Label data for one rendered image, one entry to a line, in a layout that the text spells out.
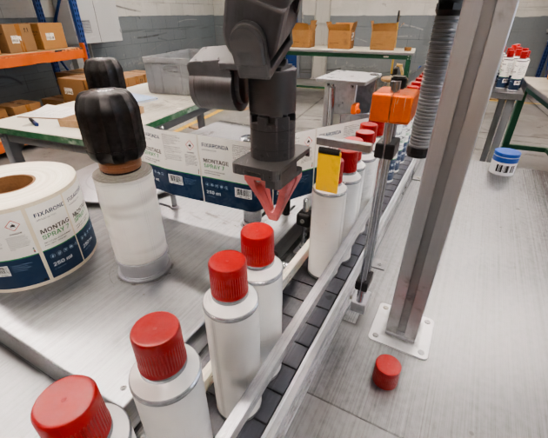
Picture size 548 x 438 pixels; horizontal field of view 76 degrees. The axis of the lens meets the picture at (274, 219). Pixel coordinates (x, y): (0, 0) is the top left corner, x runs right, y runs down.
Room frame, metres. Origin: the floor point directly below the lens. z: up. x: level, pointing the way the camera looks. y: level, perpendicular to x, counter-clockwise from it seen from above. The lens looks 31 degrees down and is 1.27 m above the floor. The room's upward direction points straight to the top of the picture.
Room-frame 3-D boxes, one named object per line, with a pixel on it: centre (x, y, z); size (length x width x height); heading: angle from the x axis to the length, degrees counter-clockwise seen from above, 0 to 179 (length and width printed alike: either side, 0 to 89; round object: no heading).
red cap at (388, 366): (0.30, -0.15, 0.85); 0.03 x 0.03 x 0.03
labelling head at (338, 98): (0.83, -0.18, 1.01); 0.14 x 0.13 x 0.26; 152
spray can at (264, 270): (0.28, 0.02, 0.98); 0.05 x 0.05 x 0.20
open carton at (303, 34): (6.21, -0.44, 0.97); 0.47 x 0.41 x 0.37; 155
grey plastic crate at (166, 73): (2.64, 0.56, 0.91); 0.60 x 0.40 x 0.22; 162
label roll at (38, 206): (0.52, 0.44, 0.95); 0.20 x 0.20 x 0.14
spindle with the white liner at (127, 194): (0.48, 0.23, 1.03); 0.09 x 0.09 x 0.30
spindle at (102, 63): (0.86, 0.39, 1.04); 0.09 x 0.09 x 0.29
